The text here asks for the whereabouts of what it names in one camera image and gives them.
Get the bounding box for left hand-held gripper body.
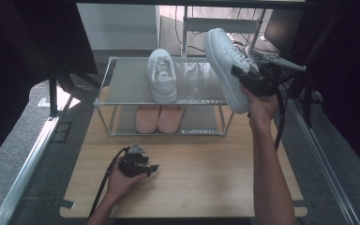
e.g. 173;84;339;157
117;142;146;178

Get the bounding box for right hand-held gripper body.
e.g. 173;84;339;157
240;53;308;98

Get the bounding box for white sneaker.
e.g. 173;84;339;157
145;48;178;105
203;27;261;115

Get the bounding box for pink slipper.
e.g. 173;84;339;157
157;104;187;135
135;104;162;135

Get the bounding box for two-tier metal shoe rack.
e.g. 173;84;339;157
93;55;239;137

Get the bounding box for person's left hand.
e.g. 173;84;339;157
106;158;148;203

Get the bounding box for person's right hand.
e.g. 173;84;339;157
240;86;280;131

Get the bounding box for black metal stand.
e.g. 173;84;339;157
48;59;101;120
277;6;348;128

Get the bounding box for black monitor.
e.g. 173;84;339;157
263;8;304;54

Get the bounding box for dark floor plate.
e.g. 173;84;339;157
54;121;73;143

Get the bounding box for dark curtain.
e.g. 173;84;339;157
293;0;360;179
0;0;98;172

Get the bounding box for white cabinet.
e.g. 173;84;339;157
77;3;161;51

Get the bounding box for left hand-held gripper black cable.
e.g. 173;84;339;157
87;146;130;219

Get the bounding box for hand-held gripper black cable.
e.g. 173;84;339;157
273;88;287;152
87;146;130;219

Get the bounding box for right hand-held gripper black cable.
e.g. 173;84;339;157
273;88;287;152

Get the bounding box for black floor cables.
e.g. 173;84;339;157
174;6;279;59

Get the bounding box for white desk frame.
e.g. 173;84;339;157
180;5;268;60

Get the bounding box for aluminium rail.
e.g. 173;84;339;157
0;90;73;225
289;97;360;225

